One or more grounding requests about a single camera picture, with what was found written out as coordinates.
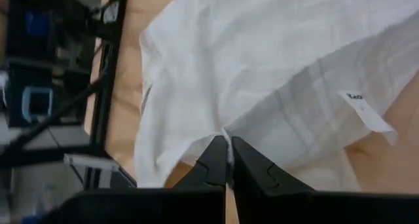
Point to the black table frame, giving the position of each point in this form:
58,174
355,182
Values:
109,70

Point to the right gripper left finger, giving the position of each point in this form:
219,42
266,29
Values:
163,207

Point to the white plaid towel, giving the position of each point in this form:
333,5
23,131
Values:
245,70

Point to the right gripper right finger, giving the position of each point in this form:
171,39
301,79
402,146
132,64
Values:
288,207

